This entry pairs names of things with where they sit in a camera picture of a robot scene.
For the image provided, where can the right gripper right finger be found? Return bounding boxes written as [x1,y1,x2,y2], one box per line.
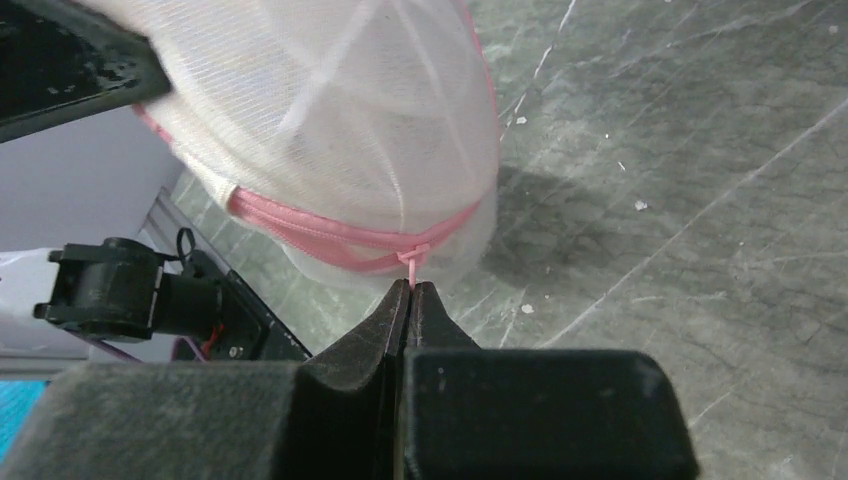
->
[404,283,699,479]

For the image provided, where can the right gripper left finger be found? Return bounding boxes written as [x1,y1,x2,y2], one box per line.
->
[1,280,410,479]

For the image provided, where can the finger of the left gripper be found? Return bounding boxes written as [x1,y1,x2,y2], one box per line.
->
[1,0,171,142]

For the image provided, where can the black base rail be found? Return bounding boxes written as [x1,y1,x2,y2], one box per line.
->
[173,227,312,361]

